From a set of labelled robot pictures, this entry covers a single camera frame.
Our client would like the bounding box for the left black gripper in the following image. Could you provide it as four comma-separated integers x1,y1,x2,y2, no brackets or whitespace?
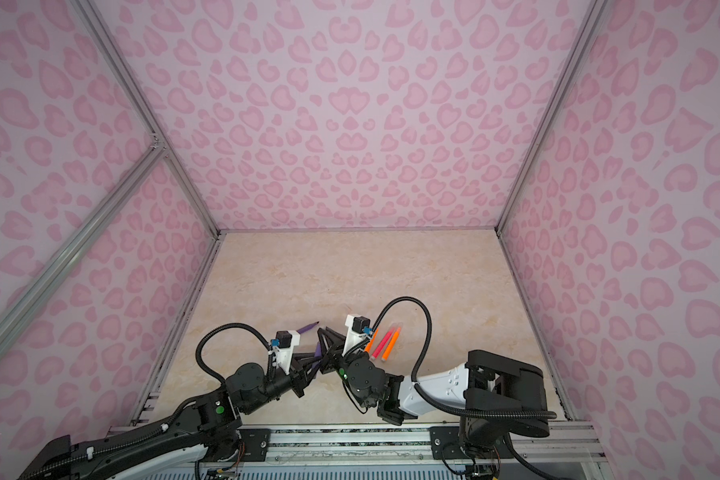
245,350,319,417

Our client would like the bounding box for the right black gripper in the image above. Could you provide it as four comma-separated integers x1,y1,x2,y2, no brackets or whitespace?
314,330,373,409

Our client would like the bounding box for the orange marker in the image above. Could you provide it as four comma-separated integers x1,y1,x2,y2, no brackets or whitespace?
382,326,402,361
364,332,378,353

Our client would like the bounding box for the pink marker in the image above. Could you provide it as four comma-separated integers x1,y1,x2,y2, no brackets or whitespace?
371,328,396,359

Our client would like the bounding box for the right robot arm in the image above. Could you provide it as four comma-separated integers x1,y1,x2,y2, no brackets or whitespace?
318,328,557,447

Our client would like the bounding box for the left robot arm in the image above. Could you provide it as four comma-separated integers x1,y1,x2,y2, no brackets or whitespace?
19,354,321,479

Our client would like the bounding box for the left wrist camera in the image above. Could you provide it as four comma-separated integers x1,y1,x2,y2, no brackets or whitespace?
266,330,301,378

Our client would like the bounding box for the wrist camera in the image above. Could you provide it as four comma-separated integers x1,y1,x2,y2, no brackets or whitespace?
342,315,373,357
266,330,301,378

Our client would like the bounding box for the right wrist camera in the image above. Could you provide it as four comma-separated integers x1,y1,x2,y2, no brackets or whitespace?
342,315,373,357

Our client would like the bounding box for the left black corrugated cable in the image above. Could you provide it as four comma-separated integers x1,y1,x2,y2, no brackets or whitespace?
194,322,272,385

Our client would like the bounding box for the black corrugated cable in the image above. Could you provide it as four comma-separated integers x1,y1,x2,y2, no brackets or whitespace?
368,296,558,420
194,322,272,385

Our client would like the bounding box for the right black corrugated cable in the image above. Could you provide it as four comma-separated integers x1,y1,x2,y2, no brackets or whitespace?
368,296,558,420

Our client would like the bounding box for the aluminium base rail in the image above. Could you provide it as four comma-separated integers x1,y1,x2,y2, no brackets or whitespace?
86,422,613,480

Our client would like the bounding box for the diagonal aluminium frame bar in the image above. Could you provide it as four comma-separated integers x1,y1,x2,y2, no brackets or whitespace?
0,141,165,361

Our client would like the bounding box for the left corner aluminium post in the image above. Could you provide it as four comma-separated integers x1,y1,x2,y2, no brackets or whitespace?
69,0,222,240

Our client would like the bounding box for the corner aluminium post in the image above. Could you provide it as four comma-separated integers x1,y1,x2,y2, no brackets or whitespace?
69,0,222,240
495,0,613,238

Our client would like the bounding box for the right corner aluminium post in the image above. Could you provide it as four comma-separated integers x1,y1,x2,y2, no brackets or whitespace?
495,0,613,238

